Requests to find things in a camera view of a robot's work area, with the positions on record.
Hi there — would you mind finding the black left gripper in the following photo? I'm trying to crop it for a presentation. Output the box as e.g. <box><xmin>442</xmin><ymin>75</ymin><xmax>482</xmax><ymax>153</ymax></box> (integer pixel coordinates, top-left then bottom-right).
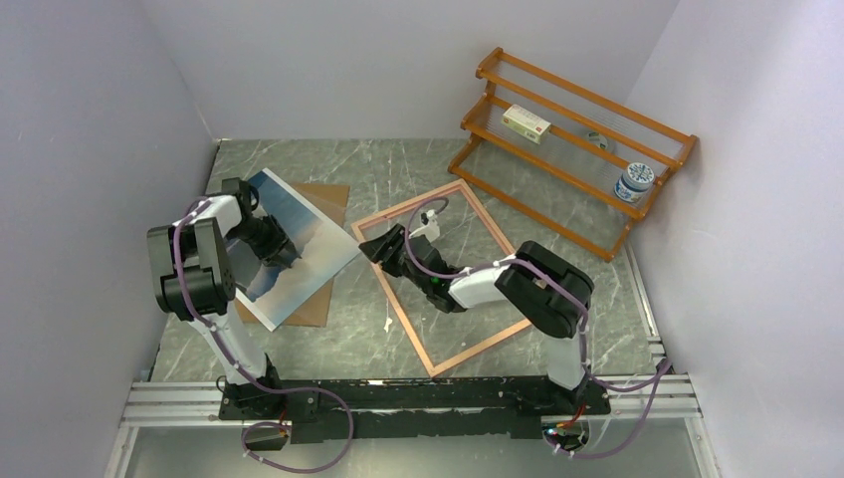
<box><xmin>229</xmin><ymin>215</ymin><xmax>301</xmax><ymax>269</ymax></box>

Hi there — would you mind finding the pink wooden photo frame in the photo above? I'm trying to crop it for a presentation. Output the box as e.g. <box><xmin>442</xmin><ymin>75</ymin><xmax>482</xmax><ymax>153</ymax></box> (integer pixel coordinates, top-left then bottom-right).
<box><xmin>350</xmin><ymin>179</ymin><xmax>530</xmax><ymax>377</ymax></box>

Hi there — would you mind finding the landscape photo print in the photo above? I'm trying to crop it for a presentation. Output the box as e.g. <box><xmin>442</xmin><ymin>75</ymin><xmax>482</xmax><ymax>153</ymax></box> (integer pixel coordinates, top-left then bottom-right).
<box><xmin>230</xmin><ymin>167</ymin><xmax>362</xmax><ymax>334</ymax></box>

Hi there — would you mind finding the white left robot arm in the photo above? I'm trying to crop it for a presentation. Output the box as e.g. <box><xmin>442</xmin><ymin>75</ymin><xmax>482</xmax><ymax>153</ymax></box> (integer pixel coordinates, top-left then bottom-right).
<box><xmin>146</xmin><ymin>177</ymin><xmax>300</xmax><ymax>418</ymax></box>

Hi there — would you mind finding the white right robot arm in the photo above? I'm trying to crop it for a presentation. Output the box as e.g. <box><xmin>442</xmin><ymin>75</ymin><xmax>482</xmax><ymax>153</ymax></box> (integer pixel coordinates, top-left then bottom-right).
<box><xmin>359</xmin><ymin>224</ymin><xmax>594</xmax><ymax>413</ymax></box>

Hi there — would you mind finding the brown cardboard backing board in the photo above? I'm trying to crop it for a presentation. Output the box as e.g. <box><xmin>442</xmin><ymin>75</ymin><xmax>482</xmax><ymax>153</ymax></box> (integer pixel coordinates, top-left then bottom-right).
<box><xmin>234</xmin><ymin>181</ymin><xmax>352</xmax><ymax>330</ymax></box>

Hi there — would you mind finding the white green small box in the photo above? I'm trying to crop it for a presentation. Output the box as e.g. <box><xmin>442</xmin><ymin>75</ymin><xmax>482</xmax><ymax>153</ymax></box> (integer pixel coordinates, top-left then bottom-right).
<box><xmin>501</xmin><ymin>104</ymin><xmax>551</xmax><ymax>144</ymax></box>

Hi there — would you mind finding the orange wooden shelf rack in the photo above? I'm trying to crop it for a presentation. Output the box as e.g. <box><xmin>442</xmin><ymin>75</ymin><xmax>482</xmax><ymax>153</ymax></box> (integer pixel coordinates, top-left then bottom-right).
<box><xmin>448</xmin><ymin>47</ymin><xmax>699</xmax><ymax>261</ymax></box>

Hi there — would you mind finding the blue white round jar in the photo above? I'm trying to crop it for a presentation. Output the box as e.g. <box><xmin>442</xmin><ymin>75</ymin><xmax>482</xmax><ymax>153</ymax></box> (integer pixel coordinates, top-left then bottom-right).
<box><xmin>614</xmin><ymin>162</ymin><xmax>656</xmax><ymax>204</ymax></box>

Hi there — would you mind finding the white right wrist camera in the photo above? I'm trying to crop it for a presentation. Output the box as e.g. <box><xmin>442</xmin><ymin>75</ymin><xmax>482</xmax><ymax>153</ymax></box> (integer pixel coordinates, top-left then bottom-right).
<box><xmin>418</xmin><ymin>209</ymin><xmax>441</xmax><ymax>243</ymax></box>

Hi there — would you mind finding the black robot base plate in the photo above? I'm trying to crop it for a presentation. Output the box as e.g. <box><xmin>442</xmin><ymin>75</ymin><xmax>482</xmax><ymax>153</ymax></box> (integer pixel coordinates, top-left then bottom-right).
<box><xmin>217</xmin><ymin>375</ymin><xmax>611</xmax><ymax>444</ymax></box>

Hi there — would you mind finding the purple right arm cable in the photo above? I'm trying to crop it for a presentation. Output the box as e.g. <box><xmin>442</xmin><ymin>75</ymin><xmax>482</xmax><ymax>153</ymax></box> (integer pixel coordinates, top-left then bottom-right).
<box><xmin>403</xmin><ymin>197</ymin><xmax>674</xmax><ymax>461</ymax></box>

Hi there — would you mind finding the aluminium rail frame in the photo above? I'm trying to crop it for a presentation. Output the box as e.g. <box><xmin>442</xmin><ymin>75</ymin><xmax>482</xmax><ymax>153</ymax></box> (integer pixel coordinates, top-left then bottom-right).
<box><xmin>106</xmin><ymin>244</ymin><xmax>720</xmax><ymax>477</ymax></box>

